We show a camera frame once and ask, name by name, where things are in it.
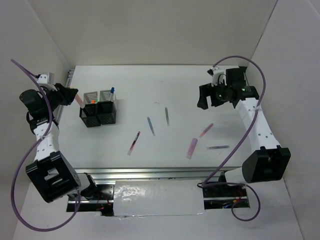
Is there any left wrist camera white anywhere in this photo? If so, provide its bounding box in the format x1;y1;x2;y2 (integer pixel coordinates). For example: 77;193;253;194
37;72;55;85

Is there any white container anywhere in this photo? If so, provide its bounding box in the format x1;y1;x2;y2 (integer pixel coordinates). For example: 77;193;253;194
83;91;99;105
99;89;117;104

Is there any purple pink highlighter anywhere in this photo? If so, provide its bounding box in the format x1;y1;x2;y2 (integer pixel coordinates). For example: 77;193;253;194
186;138;198;159

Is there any red pen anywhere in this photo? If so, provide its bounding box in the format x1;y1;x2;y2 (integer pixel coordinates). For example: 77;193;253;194
127;131;141;156

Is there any black container front right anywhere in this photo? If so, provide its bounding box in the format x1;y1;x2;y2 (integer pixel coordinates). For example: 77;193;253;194
97;101;117;125

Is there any pink orange pen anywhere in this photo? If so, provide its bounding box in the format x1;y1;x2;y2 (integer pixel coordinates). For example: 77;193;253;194
199;123;214;138

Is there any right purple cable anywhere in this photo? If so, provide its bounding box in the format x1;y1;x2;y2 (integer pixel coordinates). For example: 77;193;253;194
201;55;266;222

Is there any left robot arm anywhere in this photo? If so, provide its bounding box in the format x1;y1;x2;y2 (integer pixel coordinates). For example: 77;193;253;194
19;83;99;203

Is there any dark purple pen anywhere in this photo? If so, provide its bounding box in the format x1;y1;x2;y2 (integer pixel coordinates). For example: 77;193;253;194
206;145;230;150

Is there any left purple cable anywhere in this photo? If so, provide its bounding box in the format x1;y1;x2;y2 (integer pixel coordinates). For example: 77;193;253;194
9;59;82;232

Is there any light blue pen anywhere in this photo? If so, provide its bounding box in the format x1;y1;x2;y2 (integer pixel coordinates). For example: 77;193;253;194
147;117;156;136

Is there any aluminium rail frame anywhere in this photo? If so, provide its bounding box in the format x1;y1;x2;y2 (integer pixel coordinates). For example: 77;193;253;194
56;65;280;182

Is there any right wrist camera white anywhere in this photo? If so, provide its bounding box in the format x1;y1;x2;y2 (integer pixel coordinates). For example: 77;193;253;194
207;66;226;87

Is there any purple cable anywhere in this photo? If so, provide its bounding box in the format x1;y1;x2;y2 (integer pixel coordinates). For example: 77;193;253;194
9;59;82;232
201;55;266;222

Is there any white container back right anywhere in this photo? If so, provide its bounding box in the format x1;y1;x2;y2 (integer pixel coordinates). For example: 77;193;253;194
99;89;117;104

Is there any grey green pen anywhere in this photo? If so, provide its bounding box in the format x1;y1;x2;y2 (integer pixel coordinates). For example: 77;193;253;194
164;107;170;126

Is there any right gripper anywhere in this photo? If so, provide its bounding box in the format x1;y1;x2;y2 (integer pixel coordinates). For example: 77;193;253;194
197;78;232;110

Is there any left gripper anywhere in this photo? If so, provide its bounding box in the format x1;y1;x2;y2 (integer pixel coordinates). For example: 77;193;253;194
43;83;79;112

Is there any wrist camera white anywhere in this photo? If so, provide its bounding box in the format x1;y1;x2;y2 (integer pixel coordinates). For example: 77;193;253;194
207;66;226;87
37;72;55;85

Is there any white cover sheet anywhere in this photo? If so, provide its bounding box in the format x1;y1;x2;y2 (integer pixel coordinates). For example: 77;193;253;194
113;180;205;217

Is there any white container back left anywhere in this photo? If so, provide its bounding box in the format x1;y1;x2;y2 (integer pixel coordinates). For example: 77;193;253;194
83;91;99;105

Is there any black container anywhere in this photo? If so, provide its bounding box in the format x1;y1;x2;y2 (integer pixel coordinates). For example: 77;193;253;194
97;101;117;125
79;103;101;128

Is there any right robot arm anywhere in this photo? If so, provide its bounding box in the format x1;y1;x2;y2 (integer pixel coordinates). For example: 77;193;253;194
197;67;291;196

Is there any black container front left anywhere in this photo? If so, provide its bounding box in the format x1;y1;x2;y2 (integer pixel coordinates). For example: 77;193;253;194
79;103;101;128

